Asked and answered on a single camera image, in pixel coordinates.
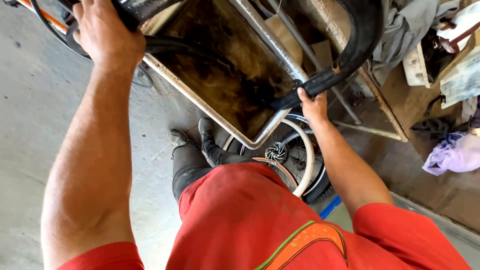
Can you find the person's left hand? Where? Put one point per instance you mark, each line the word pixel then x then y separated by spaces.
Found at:
pixel 108 39

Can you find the person's right hand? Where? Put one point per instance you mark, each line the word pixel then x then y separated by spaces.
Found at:
pixel 314 109

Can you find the person's left fingers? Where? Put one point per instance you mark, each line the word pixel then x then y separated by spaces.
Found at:
pixel 79 23

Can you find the black rubber tube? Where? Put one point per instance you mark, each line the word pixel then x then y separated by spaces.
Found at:
pixel 356 48

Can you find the thin black bicycle tyre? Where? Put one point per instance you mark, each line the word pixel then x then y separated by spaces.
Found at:
pixel 56 37

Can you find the small spoked wheel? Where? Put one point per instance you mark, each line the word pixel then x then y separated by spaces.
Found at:
pixel 141 77

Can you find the grey work shoe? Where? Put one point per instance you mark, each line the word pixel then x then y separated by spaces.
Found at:
pixel 207 132
pixel 177 137

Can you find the metal tub of dirty water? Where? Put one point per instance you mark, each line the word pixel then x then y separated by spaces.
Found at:
pixel 225 71

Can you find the person's dark trousers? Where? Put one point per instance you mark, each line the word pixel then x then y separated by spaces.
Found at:
pixel 191 165

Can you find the black bicycle wheel with disc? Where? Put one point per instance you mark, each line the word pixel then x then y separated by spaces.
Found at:
pixel 296 157

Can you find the person's red shirt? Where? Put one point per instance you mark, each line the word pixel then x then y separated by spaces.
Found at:
pixel 243 225

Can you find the white bicycle tyre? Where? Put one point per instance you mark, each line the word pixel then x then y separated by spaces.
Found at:
pixel 309 157

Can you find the blue tape strip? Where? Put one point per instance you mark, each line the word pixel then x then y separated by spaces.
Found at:
pixel 330 207

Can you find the grey cloth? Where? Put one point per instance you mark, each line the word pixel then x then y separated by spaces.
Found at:
pixel 401 33

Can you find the dark crumpled rag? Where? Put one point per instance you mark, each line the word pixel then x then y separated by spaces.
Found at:
pixel 431 128

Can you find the purple plastic bag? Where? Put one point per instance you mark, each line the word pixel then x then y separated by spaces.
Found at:
pixel 453 153

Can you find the orange bicycle frame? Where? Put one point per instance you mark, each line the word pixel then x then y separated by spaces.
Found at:
pixel 45 15

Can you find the rusty metal stand frame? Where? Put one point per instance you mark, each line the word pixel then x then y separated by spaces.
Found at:
pixel 337 33

